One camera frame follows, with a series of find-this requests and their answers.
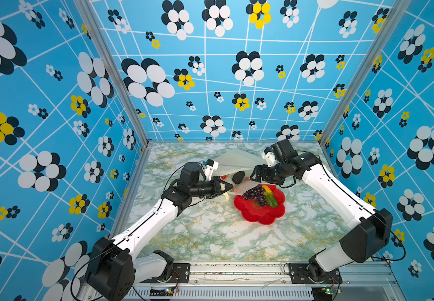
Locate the green fruit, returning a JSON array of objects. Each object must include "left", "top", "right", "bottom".
[{"left": 262, "top": 185, "right": 279, "bottom": 208}]

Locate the left aluminium corner post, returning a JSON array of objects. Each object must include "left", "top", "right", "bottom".
[{"left": 75, "top": 0, "right": 149, "bottom": 149}]

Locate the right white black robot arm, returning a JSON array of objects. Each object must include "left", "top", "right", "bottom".
[{"left": 250, "top": 140, "right": 393, "bottom": 282}]

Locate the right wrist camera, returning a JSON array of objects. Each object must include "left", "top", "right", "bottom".
[{"left": 262, "top": 147, "right": 277, "bottom": 168}]

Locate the red flower-shaped plate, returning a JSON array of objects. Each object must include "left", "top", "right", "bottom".
[{"left": 234, "top": 184, "right": 286, "bottom": 225}]

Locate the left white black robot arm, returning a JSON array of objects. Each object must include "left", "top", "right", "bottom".
[{"left": 85, "top": 159, "right": 233, "bottom": 300}]

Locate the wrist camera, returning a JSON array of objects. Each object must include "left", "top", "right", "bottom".
[
  {"left": 262, "top": 147, "right": 277, "bottom": 168},
  {"left": 204, "top": 159, "right": 219, "bottom": 181}
]

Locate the translucent cream plastic bag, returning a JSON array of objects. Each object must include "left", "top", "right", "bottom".
[{"left": 213, "top": 149, "right": 268, "bottom": 196}]

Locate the purple grape bunch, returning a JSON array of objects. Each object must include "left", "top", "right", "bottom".
[{"left": 243, "top": 185, "right": 268, "bottom": 207}]

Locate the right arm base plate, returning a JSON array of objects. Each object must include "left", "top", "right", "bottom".
[{"left": 283, "top": 263, "right": 342, "bottom": 285}]

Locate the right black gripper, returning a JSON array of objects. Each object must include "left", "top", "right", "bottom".
[{"left": 250, "top": 165, "right": 289, "bottom": 185}]

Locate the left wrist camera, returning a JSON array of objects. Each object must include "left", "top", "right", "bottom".
[{"left": 204, "top": 159, "right": 219, "bottom": 181}]

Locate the aluminium front rail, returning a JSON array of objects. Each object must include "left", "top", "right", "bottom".
[{"left": 77, "top": 261, "right": 406, "bottom": 301}]

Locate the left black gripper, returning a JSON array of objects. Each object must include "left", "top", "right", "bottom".
[{"left": 190, "top": 176, "right": 233, "bottom": 199}]

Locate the aluminium corner post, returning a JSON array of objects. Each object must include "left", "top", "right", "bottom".
[
  {"left": 75, "top": 0, "right": 149, "bottom": 149},
  {"left": 319, "top": 0, "right": 412, "bottom": 147}
]

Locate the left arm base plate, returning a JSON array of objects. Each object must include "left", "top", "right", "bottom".
[{"left": 142, "top": 263, "right": 191, "bottom": 283}]

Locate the right aluminium corner post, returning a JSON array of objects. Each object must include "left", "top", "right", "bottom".
[{"left": 319, "top": 0, "right": 412, "bottom": 147}]

